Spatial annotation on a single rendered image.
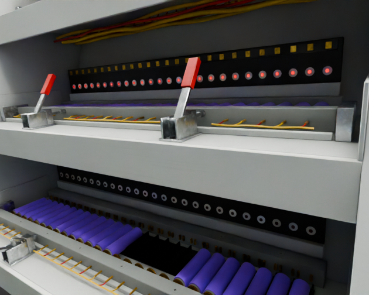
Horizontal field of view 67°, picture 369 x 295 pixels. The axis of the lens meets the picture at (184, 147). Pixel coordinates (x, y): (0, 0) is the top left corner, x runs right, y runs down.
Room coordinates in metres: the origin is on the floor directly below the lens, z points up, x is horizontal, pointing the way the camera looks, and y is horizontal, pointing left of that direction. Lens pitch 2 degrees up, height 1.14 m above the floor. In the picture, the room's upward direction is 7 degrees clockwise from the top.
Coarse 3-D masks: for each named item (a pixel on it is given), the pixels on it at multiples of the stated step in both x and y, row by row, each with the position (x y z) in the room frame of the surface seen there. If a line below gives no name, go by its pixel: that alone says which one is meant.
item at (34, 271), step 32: (0, 192) 0.56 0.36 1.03; (32, 192) 0.62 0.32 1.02; (96, 192) 0.56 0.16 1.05; (224, 224) 0.40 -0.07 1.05; (0, 256) 0.43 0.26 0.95; (32, 256) 0.43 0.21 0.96; (320, 256) 0.34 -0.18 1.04; (352, 256) 0.30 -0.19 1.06; (32, 288) 0.36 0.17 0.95; (64, 288) 0.36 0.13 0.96; (96, 288) 0.35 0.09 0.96; (320, 288) 0.33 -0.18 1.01
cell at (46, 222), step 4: (72, 208) 0.53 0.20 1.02; (76, 208) 0.54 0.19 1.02; (64, 212) 0.52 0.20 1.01; (68, 212) 0.52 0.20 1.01; (56, 216) 0.51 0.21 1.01; (60, 216) 0.51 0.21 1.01; (64, 216) 0.51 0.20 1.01; (48, 220) 0.49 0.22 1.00; (52, 220) 0.50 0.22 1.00; (56, 220) 0.50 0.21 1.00; (44, 224) 0.49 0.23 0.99; (48, 224) 0.49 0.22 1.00
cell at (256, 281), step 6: (258, 270) 0.34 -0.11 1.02; (264, 270) 0.33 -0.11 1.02; (258, 276) 0.32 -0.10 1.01; (264, 276) 0.32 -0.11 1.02; (270, 276) 0.33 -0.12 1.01; (252, 282) 0.32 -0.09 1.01; (258, 282) 0.31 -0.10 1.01; (264, 282) 0.32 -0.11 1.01; (270, 282) 0.33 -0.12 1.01; (252, 288) 0.31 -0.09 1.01; (258, 288) 0.31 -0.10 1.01; (264, 288) 0.31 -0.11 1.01; (246, 294) 0.30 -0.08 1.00; (252, 294) 0.30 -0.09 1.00; (258, 294) 0.30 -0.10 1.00; (264, 294) 0.31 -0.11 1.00
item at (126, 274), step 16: (0, 224) 0.51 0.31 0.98; (16, 224) 0.48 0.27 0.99; (32, 224) 0.47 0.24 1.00; (48, 240) 0.43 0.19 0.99; (64, 240) 0.42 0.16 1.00; (80, 256) 0.39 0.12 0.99; (96, 256) 0.38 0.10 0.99; (112, 256) 0.37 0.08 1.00; (112, 272) 0.35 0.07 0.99; (128, 272) 0.34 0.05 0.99; (144, 272) 0.34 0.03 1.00; (144, 288) 0.32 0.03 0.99; (160, 288) 0.31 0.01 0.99; (176, 288) 0.31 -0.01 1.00
